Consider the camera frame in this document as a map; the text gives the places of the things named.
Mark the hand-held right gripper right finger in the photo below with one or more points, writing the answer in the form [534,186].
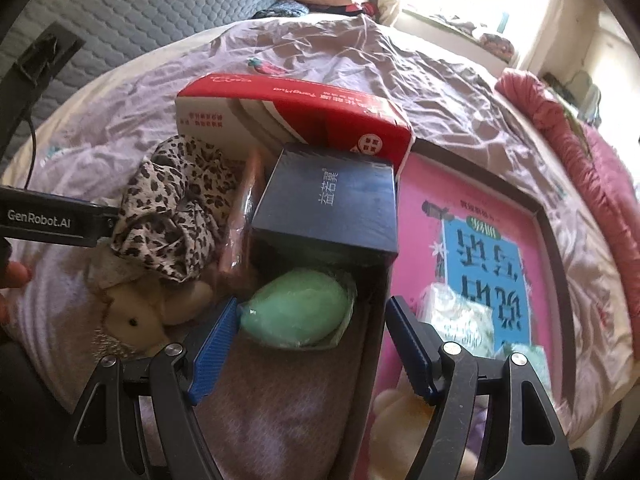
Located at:
[410,355]

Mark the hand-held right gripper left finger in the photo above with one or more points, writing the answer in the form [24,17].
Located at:
[215,355]

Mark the cream plush toy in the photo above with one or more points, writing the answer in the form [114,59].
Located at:
[395,410]

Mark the green soft sponge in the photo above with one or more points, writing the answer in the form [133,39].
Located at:
[295,310]

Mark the purple ribbon bow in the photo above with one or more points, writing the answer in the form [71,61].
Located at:
[481,420]

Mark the leopard print scrunchie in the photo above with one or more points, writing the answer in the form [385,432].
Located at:
[165,200]

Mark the orange plastic packet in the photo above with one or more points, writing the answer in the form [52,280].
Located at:
[240,220]

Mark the person's left hand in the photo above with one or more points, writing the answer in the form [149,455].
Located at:
[12,275]

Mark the pink fluffy cloth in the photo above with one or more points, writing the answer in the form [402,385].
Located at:
[280,400]

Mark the cream plush bear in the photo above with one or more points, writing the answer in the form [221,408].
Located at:
[135,310]

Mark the pink picture book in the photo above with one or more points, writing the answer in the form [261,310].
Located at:
[420,195]

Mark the black clamp holder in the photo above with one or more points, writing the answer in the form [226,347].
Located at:
[45,55]

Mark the dark navy box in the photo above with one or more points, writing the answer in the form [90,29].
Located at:
[325,200]

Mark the grey quilted headboard cover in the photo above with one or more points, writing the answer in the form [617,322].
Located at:
[150,0]

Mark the pink quilt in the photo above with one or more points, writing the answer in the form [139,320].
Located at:
[600,185]

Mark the red and white carton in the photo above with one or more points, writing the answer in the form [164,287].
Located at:
[300,105]

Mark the bed with lilac sheet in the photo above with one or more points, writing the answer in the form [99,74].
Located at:
[400,75]

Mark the dark floral pillow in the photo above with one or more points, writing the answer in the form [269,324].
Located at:
[285,10]

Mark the pile of clothes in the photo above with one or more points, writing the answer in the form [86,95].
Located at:
[495,42]

